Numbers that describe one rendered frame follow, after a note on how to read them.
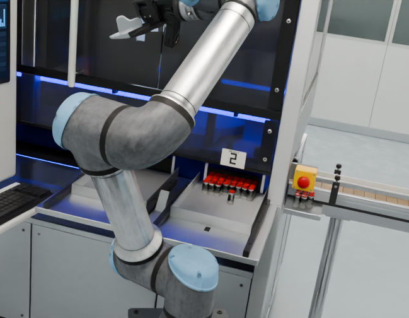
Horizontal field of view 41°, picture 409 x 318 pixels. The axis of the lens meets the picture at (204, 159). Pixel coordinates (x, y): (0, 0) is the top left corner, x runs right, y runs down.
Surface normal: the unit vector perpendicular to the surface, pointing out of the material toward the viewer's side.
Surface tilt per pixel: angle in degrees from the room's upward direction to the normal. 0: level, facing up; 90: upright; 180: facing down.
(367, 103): 90
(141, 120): 44
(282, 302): 0
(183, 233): 0
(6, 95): 90
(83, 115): 51
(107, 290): 90
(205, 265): 8
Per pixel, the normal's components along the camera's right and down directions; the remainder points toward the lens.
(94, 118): -0.36, -0.38
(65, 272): -0.26, 0.29
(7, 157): 0.92, 0.23
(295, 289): 0.12, -0.94
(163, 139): 0.44, 0.33
